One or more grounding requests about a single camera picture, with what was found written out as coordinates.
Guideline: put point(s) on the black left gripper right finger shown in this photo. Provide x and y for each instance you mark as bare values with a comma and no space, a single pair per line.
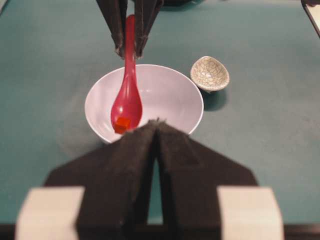
189,176

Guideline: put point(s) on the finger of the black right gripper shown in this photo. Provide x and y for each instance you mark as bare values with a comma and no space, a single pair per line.
145,12
114,13

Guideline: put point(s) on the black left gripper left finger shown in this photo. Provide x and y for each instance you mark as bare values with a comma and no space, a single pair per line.
117,181

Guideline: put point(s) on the red small block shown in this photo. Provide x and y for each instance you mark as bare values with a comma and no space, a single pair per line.
122,124

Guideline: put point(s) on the pink red plastic spoon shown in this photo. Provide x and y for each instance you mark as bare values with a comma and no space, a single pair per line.
128,102

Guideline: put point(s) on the white round bowl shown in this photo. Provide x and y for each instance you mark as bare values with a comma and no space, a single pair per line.
166,94

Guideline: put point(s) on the small crackle glaze dish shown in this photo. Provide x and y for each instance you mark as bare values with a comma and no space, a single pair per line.
209,74

